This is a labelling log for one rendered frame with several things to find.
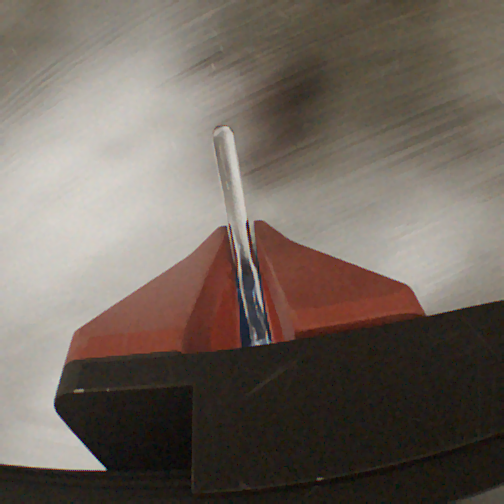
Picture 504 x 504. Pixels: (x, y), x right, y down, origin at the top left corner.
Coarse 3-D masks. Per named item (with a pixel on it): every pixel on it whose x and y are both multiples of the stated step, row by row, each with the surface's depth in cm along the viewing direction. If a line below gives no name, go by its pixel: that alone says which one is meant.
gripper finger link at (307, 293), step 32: (256, 224) 12; (288, 256) 8; (320, 256) 8; (288, 288) 6; (320, 288) 6; (352, 288) 6; (384, 288) 6; (288, 320) 6; (320, 320) 5; (352, 320) 5; (384, 320) 5
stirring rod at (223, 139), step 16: (224, 128) 10; (224, 144) 10; (224, 160) 10; (224, 176) 11; (240, 176) 11; (224, 192) 11; (240, 192) 11; (240, 208) 11; (240, 224) 11; (240, 240) 12; (240, 256) 12; (240, 272) 12; (256, 272) 13; (256, 288) 13; (256, 304) 13; (256, 320) 13; (256, 336) 14
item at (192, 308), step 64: (192, 256) 9; (128, 320) 6; (192, 320) 6; (448, 320) 5; (64, 384) 5; (128, 384) 5; (192, 384) 5; (256, 384) 5; (320, 384) 5; (384, 384) 4; (448, 384) 4; (128, 448) 6; (192, 448) 4; (256, 448) 4; (320, 448) 4; (384, 448) 4; (448, 448) 4
